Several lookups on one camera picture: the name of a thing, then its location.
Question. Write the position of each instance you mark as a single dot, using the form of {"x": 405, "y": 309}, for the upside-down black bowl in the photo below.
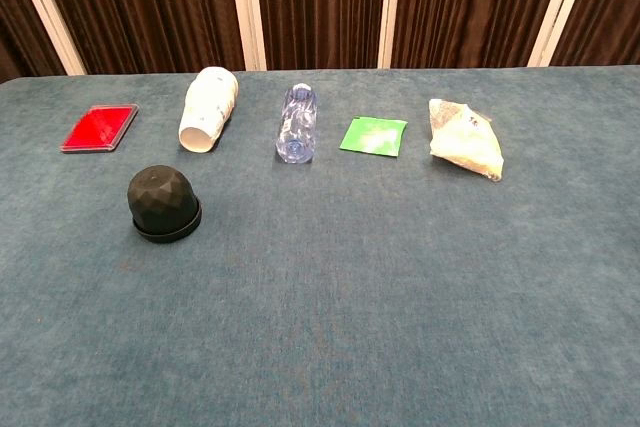
{"x": 170, "y": 238}

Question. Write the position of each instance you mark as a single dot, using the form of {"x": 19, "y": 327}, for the black faceted dome object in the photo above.
{"x": 159, "y": 194}

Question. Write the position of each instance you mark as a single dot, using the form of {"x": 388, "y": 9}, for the clear plastic water bottle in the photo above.
{"x": 298, "y": 122}

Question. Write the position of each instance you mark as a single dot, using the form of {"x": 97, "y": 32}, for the green sachet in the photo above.
{"x": 372, "y": 136}

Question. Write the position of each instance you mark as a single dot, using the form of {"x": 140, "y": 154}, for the blue felt table cover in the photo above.
{"x": 350, "y": 297}

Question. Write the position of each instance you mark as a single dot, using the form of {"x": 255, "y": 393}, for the stack of white paper cups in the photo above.
{"x": 207, "y": 107}

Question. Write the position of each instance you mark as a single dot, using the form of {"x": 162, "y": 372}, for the white snack packet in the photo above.
{"x": 465, "y": 142}

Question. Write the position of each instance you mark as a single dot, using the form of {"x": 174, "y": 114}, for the brown pleated curtain panel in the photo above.
{"x": 150, "y": 7}
{"x": 20, "y": 32}
{"x": 610, "y": 7}
{"x": 320, "y": 7}
{"x": 470, "y": 7}

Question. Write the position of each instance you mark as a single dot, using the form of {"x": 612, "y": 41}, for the red card in clear case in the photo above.
{"x": 100, "y": 128}

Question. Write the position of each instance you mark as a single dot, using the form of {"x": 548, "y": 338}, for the white screen frame post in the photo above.
{"x": 247, "y": 12}
{"x": 390, "y": 12}
{"x": 560, "y": 12}
{"x": 47, "y": 12}

